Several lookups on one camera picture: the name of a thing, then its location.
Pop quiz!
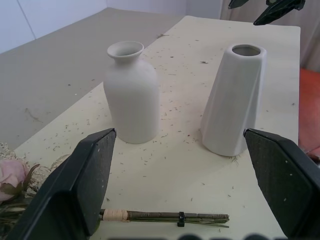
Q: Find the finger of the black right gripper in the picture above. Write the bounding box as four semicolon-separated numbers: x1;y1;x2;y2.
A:
228;0;247;11
252;0;307;27

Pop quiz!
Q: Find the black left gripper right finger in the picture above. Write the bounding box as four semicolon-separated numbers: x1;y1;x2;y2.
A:
243;127;320;240

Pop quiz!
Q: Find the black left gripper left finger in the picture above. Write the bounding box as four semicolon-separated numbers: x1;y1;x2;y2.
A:
7;127;117;240

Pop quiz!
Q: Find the white faceted tapered vase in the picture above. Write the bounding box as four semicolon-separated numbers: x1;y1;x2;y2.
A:
199;43;268;157

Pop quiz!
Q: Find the white round bottle vase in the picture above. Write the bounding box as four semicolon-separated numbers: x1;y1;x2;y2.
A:
102;40;161;145

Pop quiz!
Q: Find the red orange fabric object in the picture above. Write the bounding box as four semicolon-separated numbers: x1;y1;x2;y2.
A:
299;66;320;161

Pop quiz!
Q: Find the pink flower bouquet with stems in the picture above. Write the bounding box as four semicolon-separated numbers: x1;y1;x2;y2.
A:
0;142;230;240

